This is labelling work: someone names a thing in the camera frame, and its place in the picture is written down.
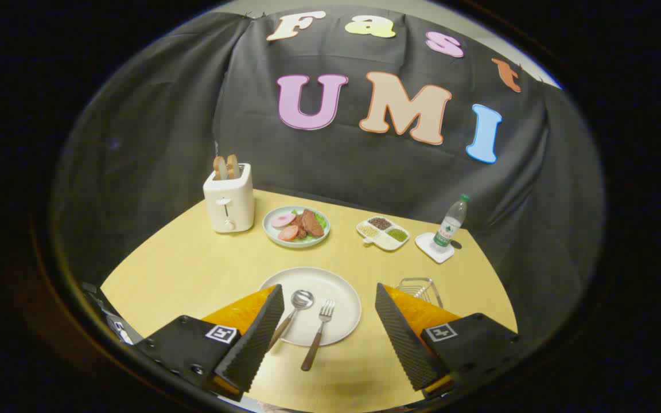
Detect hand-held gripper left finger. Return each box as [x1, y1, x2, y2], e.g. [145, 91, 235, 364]
[134, 284, 285, 402]

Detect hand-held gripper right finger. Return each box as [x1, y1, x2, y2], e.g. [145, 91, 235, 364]
[375, 282, 520, 400]

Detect white round plate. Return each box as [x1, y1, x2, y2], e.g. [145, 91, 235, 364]
[258, 267, 362, 347]

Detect white square coaster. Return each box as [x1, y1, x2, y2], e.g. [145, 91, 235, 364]
[415, 232, 456, 264]

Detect white divided condiment dish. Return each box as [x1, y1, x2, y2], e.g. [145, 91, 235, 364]
[356, 216, 410, 252]

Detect light green plate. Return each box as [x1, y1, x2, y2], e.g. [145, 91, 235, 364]
[262, 206, 331, 248]

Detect plastic water bottle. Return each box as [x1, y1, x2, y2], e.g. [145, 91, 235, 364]
[433, 194, 471, 250]

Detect brown meat pieces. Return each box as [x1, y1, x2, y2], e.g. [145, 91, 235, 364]
[294, 209, 325, 239]

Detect green lettuce leaf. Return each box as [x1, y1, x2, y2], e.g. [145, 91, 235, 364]
[291, 209, 328, 236]

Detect white toaster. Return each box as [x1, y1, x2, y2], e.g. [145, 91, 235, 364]
[203, 163, 255, 233]

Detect wooden-handled spoon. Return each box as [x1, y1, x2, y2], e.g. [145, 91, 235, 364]
[267, 290, 314, 352]

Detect wire rack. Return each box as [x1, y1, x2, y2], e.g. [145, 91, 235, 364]
[395, 278, 444, 309]

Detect wooden-handled fork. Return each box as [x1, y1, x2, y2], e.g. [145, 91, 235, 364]
[301, 299, 336, 372]

